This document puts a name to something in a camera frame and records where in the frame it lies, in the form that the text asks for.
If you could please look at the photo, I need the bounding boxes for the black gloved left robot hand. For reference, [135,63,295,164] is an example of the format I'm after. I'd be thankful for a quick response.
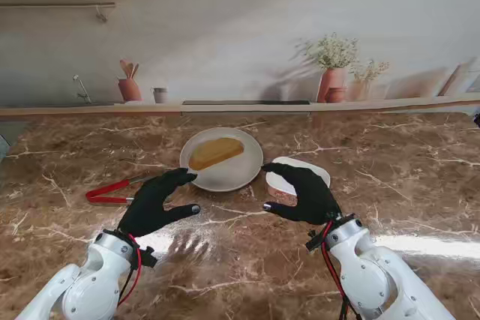
[118,168,202,239]

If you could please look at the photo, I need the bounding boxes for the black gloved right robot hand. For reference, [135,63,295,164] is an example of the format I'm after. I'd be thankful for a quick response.
[261,162,344,226]

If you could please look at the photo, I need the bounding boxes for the white bento box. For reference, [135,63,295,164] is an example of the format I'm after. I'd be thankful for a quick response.
[265,156,332,208]

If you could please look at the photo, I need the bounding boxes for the red handled metal kitchen tongs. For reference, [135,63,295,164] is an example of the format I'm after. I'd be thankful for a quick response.
[85,173,161,206]

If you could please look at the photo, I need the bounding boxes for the toasted bread slice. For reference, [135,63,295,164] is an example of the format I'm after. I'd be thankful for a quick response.
[187,137,245,172]

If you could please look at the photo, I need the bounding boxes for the white round plate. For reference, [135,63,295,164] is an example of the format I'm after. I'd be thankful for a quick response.
[179,127,264,193]

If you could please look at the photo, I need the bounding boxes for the wooden counter ledge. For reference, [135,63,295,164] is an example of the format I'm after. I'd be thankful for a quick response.
[0,94,480,118]

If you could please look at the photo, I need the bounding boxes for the terracotta pot with wooden utensils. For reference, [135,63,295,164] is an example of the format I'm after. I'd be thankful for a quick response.
[117,58,144,103]

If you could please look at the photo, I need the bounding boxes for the leaning wooden cutting board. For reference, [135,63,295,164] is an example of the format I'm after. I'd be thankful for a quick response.
[437,63,470,97]

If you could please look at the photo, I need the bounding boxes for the red black left arm cable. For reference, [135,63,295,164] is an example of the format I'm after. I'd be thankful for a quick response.
[117,234,144,307]

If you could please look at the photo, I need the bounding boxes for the red black arm cable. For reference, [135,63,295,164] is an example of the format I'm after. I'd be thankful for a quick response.
[320,221,352,320]
[117,234,144,307]

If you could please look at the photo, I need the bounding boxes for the red black right arm cable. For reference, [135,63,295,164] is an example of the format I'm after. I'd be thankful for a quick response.
[320,221,352,320]

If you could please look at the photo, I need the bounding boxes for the metal wall rail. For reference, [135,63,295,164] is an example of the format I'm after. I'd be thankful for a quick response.
[0,1,116,8]

